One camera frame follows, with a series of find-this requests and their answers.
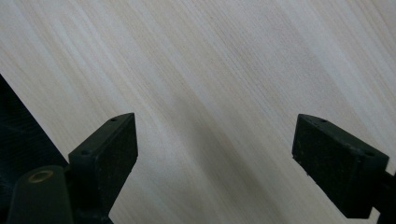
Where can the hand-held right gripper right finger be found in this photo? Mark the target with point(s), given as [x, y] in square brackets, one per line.
[334, 165]

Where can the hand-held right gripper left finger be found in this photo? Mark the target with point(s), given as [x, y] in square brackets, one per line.
[104, 161]

